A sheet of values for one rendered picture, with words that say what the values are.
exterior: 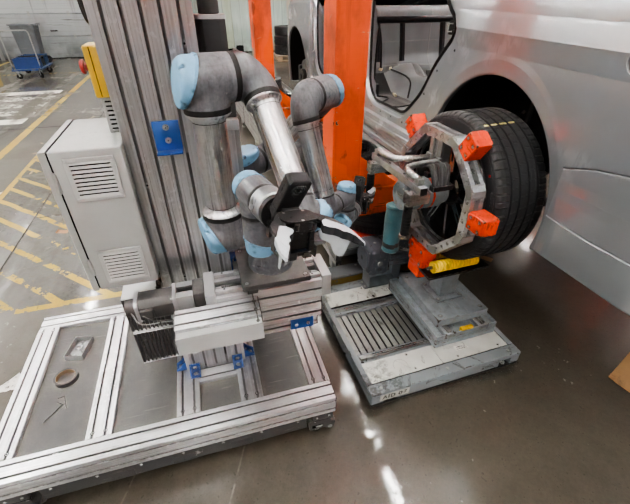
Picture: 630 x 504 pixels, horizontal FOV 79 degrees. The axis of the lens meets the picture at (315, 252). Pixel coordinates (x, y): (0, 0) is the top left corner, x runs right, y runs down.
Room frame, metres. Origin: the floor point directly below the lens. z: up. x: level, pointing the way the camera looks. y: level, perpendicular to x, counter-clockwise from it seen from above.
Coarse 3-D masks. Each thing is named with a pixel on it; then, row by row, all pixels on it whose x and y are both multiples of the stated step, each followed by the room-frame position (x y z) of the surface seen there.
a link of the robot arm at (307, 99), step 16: (304, 80) 1.38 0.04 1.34; (304, 96) 1.33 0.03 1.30; (320, 96) 1.35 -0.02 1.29; (304, 112) 1.31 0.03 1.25; (304, 128) 1.31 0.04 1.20; (304, 144) 1.30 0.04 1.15; (320, 144) 1.31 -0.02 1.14; (320, 160) 1.29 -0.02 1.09; (320, 176) 1.27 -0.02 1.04; (320, 192) 1.26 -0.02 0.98; (336, 208) 1.27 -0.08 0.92
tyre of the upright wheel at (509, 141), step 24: (432, 120) 1.76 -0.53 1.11; (456, 120) 1.60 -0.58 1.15; (480, 120) 1.52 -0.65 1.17; (504, 120) 1.54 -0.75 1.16; (504, 144) 1.41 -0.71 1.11; (528, 144) 1.44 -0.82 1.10; (504, 168) 1.35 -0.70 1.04; (528, 168) 1.37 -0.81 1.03; (504, 192) 1.30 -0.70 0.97; (528, 192) 1.34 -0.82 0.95; (504, 216) 1.29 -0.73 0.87; (528, 216) 1.32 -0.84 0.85; (480, 240) 1.32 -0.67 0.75; (504, 240) 1.32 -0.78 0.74
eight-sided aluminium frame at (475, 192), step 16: (432, 128) 1.61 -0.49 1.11; (448, 128) 1.58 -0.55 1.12; (416, 144) 1.72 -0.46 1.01; (448, 144) 1.49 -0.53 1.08; (464, 176) 1.37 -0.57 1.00; (480, 176) 1.36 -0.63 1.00; (480, 192) 1.31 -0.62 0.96; (464, 208) 1.33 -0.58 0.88; (480, 208) 1.32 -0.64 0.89; (416, 224) 1.66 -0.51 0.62; (464, 224) 1.31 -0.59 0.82; (432, 240) 1.53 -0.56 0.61; (448, 240) 1.37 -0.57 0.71; (464, 240) 1.31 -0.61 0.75
